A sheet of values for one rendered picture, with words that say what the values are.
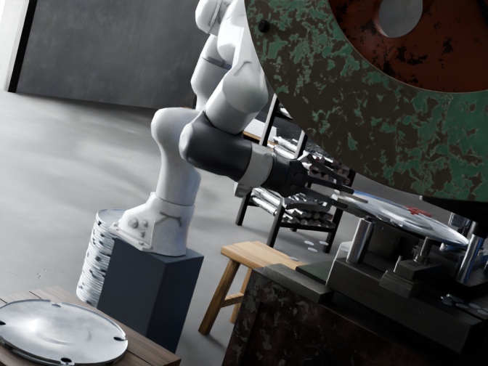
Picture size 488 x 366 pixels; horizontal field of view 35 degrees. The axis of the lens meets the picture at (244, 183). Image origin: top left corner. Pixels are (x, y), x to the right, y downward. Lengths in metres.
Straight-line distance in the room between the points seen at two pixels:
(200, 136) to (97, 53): 5.60
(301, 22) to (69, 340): 0.82
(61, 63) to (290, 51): 5.57
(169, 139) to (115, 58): 5.28
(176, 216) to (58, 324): 0.49
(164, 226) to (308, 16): 0.91
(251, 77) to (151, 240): 0.70
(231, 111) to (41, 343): 0.61
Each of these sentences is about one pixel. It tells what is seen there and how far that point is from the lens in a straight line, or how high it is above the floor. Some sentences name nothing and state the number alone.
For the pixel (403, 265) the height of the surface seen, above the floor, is 0.75.
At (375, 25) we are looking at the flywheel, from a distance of 1.38.
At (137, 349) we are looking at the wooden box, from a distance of 1.79.
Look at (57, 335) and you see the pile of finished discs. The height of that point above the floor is 0.37.
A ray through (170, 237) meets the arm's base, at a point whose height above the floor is 0.50.
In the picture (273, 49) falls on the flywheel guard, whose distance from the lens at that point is 1.38.
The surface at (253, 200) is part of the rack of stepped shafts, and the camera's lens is 4.34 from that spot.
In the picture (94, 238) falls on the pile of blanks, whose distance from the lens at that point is 2.79.
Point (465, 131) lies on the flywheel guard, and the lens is 1.21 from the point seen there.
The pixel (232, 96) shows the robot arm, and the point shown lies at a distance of 1.52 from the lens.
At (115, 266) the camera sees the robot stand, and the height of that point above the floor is 0.37.
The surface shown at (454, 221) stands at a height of 0.83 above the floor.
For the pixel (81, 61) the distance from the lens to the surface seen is 7.00.
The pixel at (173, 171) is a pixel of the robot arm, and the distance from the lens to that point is 2.06.
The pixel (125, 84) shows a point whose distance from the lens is 7.43.
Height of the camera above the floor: 1.11
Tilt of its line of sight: 12 degrees down
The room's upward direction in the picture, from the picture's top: 17 degrees clockwise
